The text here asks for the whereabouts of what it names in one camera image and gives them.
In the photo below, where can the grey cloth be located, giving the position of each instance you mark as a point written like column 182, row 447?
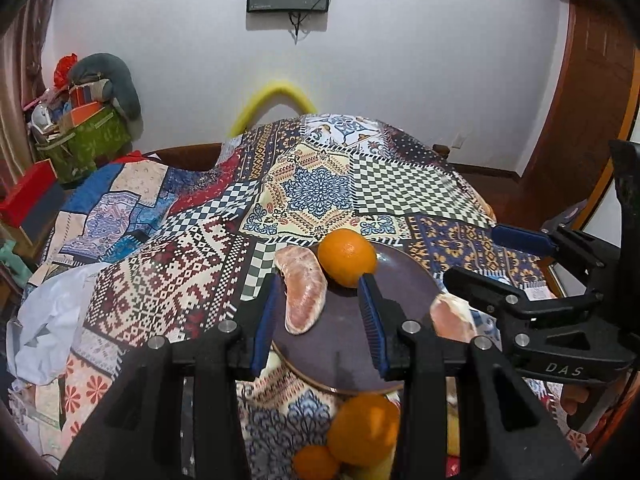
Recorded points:
column 565, row 215

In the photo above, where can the wooden door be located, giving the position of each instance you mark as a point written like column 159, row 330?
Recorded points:
column 590, row 85

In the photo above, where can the teal cloth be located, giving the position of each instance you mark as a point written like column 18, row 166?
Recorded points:
column 12, row 260

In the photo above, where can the orange-rimmed white panel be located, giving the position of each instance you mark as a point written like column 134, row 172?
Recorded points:
column 612, row 210

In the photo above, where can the small orange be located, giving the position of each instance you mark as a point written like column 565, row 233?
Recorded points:
column 315, row 462

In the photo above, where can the white cloth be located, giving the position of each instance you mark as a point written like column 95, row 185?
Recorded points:
column 50, row 320

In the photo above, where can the red box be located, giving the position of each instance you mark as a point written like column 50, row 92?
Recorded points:
column 27, row 187

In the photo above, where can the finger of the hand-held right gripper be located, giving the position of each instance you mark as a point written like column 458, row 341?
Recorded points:
column 480, row 290
column 520, row 239

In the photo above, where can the orange box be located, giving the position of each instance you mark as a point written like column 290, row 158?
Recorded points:
column 85, row 112

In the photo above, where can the peeled pomelo segment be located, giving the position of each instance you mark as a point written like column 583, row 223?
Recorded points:
column 302, row 295
column 450, row 317

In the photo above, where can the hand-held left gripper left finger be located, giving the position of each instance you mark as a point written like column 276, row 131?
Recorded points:
column 267, row 320

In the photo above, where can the person's right hand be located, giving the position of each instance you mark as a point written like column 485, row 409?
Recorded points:
column 572, row 400

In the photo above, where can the dark wooden headboard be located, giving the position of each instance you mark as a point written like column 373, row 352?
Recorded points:
column 195, row 157

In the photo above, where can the large orange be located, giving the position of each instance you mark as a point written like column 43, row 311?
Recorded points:
column 362, row 430

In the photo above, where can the brown curtain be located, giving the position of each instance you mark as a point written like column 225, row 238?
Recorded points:
column 25, row 60

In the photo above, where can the white wall socket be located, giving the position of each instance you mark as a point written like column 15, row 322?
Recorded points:
column 461, row 141

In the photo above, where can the green fabric bag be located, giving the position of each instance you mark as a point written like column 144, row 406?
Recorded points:
column 95, row 142

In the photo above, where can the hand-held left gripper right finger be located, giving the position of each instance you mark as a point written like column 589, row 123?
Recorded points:
column 372, row 320

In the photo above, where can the patchwork printed blanket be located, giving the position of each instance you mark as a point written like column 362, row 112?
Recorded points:
column 320, row 190

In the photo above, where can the dark round plate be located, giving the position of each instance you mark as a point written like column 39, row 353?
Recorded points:
column 340, row 340

